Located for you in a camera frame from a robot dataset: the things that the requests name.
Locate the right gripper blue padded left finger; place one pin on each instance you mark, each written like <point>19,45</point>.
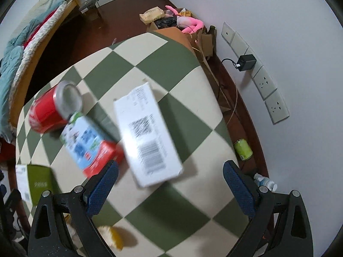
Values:
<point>99,186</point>

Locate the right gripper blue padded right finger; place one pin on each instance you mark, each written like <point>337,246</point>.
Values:
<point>242,187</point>

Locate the small white bottle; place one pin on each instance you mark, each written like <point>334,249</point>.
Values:
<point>265,181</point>

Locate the green can on floor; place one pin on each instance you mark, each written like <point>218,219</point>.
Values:
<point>243,149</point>

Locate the blue red milk carton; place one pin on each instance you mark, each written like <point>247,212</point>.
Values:
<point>88,146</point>

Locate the pale fruit peel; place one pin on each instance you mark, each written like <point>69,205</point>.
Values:
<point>111,237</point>

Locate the green white cardboard box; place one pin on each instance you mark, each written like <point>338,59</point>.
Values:
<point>33,180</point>

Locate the white barcode box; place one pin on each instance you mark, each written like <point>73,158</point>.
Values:
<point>149,149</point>

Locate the red cola can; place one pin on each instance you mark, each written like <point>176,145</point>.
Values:
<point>53,109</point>

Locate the green white checkered tablecloth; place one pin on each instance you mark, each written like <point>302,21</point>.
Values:
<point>194,214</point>

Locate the black power adapter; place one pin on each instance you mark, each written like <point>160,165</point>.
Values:
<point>245,62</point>

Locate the wooden bed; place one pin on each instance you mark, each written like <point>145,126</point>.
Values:
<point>39,39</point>

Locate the light blue duvet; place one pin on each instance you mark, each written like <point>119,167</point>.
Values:
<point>16,58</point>

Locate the pink plush toy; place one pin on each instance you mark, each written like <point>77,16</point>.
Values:
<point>189,25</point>

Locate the cardboard box with clutter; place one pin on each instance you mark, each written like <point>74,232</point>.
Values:
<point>203,41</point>

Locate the beige snack package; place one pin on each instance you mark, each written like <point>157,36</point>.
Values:
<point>151,15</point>

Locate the grey box by door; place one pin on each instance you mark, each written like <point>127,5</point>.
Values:
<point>89,10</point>

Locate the wall socket strip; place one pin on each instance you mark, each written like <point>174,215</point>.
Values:
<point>272,98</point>

